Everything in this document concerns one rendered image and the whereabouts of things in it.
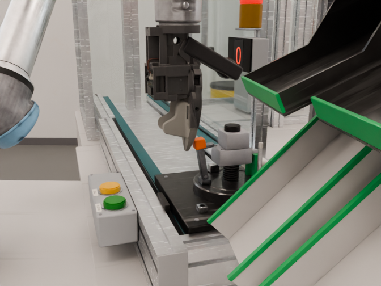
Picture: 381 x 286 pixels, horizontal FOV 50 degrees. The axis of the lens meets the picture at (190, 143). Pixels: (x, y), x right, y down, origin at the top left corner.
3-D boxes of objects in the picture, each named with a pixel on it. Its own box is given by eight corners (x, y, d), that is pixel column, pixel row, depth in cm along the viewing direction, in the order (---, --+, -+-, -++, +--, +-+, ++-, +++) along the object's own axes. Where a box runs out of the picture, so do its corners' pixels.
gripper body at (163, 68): (144, 96, 71) (142, 24, 68) (191, 94, 74) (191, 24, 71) (154, 104, 64) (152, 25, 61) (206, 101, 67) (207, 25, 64)
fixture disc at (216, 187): (207, 209, 69) (208, 198, 68) (184, 180, 82) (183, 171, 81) (282, 199, 73) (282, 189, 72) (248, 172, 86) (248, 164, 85)
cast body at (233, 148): (219, 167, 73) (220, 129, 71) (211, 159, 77) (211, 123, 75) (262, 162, 75) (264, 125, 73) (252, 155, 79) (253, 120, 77)
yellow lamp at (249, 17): (244, 28, 87) (245, 3, 85) (235, 28, 91) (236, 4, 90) (265, 28, 88) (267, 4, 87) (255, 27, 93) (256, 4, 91)
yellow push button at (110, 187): (101, 200, 77) (100, 190, 76) (98, 192, 81) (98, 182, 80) (122, 197, 78) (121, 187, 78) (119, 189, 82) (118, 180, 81)
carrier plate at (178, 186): (188, 239, 63) (188, 226, 63) (154, 183, 85) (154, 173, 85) (321, 218, 70) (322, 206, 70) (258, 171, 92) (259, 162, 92)
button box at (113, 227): (98, 248, 70) (96, 215, 68) (89, 200, 89) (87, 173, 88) (139, 242, 72) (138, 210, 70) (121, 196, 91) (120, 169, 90)
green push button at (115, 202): (105, 215, 71) (104, 205, 70) (102, 206, 74) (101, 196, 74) (127, 213, 72) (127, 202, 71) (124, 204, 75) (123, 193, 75)
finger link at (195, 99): (183, 123, 71) (182, 73, 69) (193, 122, 72) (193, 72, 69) (191, 130, 67) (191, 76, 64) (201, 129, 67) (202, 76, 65)
